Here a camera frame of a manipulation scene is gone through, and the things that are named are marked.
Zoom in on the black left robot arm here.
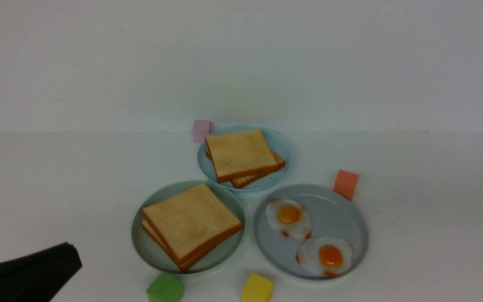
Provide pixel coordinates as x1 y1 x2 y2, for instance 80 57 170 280
0 242 82 302

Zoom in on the blue bread plate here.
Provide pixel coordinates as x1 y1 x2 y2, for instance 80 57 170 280
196 124 293 193

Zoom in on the pink foam cube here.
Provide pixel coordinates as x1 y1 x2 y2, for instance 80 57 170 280
193 120 212 144

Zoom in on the rear fried egg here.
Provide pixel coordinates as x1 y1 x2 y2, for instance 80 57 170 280
265 198 313 240

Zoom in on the fried egg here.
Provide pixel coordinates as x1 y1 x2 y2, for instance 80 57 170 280
296 235 354 279
265 198 313 240

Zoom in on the green plate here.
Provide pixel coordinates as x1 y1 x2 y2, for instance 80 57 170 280
132 180 247 276

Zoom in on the orange foam cube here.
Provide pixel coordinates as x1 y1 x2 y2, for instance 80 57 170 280
333 169 359 201

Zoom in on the grey egg plate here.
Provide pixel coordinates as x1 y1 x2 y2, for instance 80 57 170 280
253 184 369 281

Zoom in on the front fried egg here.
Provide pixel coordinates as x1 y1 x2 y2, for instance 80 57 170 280
296 235 354 279

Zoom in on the yellow foam cube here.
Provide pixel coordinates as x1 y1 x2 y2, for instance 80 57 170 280
240 273 274 302

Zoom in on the green foam cube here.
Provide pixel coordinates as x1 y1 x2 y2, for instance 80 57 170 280
146 273 184 302

